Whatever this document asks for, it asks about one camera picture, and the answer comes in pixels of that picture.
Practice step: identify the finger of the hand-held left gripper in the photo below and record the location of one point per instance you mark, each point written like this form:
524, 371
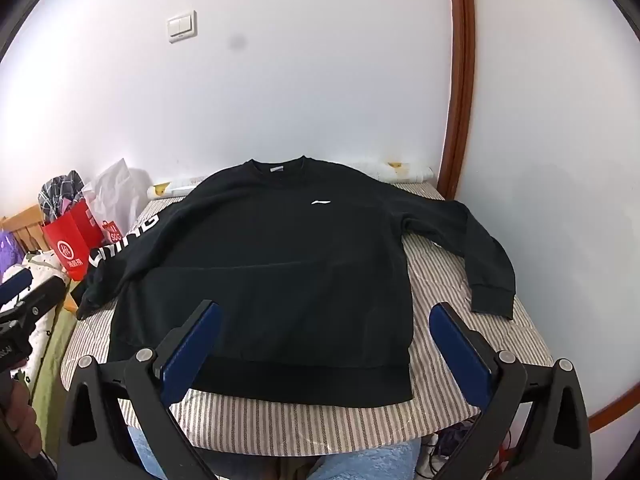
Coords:
42, 295
12, 287

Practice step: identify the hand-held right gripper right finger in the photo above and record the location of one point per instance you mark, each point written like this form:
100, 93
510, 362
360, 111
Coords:
460, 350

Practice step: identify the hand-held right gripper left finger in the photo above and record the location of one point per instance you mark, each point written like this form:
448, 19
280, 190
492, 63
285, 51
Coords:
192, 347

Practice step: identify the black sweatshirt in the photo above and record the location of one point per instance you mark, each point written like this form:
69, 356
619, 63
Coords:
280, 260

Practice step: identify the person's left hand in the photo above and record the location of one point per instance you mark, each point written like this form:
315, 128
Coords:
22, 425

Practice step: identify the white dotted cloth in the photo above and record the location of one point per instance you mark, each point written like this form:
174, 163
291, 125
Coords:
42, 265

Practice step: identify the purple bag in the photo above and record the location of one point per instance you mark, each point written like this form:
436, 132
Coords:
10, 250

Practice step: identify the green cloth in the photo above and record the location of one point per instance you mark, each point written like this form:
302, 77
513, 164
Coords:
47, 375

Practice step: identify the large red paper bag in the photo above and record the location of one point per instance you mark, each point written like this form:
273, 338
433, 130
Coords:
67, 245

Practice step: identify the wooden chair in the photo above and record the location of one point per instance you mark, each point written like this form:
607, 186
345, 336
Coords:
25, 227

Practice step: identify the striped bed mattress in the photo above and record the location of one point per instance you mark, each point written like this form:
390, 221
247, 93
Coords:
445, 272

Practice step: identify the plaid cloth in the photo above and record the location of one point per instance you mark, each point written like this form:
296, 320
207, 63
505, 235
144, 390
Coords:
60, 192

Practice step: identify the white plastic bag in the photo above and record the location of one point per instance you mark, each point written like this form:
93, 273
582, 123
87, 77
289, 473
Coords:
120, 190

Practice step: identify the person's blue jeans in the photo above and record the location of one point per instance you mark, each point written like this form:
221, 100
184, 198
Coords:
360, 465

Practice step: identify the brown wooden trim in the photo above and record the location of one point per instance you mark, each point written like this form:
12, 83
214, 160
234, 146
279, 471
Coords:
617, 360

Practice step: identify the rolled white mat yellow print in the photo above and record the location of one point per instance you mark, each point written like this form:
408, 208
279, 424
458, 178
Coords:
410, 171

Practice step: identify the brown wooden door frame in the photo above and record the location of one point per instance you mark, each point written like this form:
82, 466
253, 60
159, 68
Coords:
457, 85

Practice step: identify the white light switch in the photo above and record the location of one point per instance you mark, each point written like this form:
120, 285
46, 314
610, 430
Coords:
182, 26

